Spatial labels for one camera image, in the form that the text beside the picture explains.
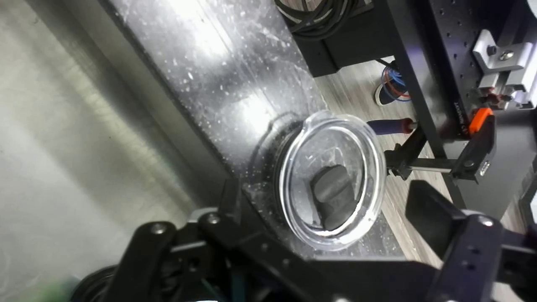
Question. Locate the aluminium bracket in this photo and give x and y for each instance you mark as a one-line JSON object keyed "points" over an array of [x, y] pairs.
{"points": [[504, 61]]}

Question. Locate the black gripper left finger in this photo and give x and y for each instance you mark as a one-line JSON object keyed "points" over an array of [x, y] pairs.
{"points": [[161, 263]]}

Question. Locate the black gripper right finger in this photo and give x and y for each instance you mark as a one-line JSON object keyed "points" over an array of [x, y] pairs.
{"points": [[475, 258]]}

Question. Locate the black perforated breadboard table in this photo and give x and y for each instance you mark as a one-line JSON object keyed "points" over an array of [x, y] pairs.
{"points": [[442, 56]]}

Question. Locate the black clamp with orange trigger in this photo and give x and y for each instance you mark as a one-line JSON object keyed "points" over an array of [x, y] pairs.
{"points": [[463, 152]]}

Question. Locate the stainless steel sink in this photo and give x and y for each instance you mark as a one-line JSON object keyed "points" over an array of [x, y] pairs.
{"points": [[84, 140]]}

